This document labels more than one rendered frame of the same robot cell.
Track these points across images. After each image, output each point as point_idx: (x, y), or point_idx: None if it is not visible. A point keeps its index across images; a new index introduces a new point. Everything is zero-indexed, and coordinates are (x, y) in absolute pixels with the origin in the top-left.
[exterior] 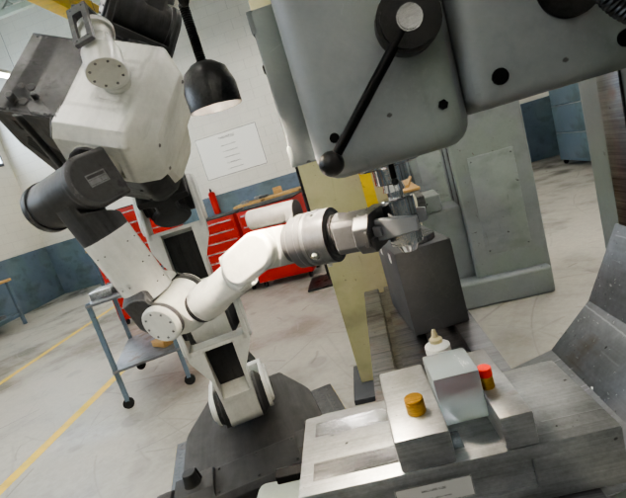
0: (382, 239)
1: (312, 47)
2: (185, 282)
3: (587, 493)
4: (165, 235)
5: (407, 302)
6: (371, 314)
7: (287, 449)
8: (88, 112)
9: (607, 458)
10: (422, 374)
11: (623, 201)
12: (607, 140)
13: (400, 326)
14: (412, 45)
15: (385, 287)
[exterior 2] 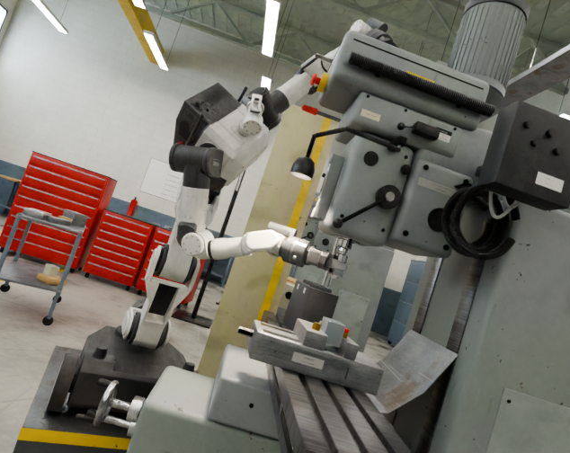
0: (328, 266)
1: (353, 182)
2: (210, 234)
3: (360, 391)
4: None
5: (301, 315)
6: (270, 318)
7: None
8: (227, 133)
9: (373, 381)
10: None
11: (418, 319)
12: (424, 291)
13: (287, 329)
14: (386, 205)
15: (278, 314)
